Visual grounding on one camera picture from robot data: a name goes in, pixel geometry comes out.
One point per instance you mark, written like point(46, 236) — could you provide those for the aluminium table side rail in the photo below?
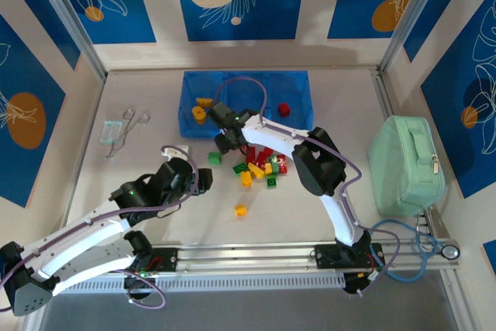
point(381, 90)
point(87, 137)

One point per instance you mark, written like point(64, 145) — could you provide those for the clear teal gauze packet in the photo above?
point(111, 132)

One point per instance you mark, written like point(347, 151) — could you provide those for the small orange-yellow lego brick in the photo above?
point(267, 169)

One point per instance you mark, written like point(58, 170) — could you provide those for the left aluminium frame post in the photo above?
point(71, 21)

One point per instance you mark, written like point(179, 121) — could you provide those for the blue three-compartment plastic bin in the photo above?
point(193, 87)

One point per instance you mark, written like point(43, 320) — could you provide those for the small red lego brick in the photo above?
point(267, 152)

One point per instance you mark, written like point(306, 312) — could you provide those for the green narrow lego brick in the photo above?
point(274, 164)

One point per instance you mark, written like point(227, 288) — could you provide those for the right aluminium frame post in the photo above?
point(411, 17)

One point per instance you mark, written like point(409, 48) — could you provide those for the red tall lego brick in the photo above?
point(251, 154)

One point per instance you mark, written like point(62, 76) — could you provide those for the small green lego brick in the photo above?
point(272, 182)

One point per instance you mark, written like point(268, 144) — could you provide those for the metal scissors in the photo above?
point(124, 138)

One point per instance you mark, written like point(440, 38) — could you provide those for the yellow long lego brick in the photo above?
point(204, 102)

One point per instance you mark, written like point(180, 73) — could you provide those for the left aluminium table side rail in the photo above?
point(87, 137)

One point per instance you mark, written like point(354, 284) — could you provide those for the small yellow lego brick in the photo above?
point(241, 210)

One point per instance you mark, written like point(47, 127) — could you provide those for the mint green zip pouch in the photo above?
point(403, 168)

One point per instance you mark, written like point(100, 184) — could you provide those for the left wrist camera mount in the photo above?
point(178, 151)

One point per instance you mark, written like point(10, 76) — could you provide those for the right aluminium table side rail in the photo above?
point(381, 90)

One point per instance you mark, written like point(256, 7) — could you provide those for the blue stethoscope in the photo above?
point(450, 252)

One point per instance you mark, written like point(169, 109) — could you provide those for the red sloped lego brick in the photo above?
point(260, 158)

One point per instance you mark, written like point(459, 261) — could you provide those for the long aluminium mounting rail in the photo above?
point(252, 255)

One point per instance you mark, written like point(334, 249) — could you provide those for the red cube lego brick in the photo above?
point(283, 109)

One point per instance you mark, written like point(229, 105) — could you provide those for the aluminium frame post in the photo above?
point(71, 21)
point(411, 17)

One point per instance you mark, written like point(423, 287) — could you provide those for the yellow round lego piece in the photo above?
point(199, 114)

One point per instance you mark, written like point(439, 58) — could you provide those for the yellow sloped lego brick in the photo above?
point(256, 170)

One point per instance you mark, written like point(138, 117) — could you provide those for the green square lego brick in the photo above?
point(214, 158)

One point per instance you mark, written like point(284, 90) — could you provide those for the red printed lego brick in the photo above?
point(282, 164)

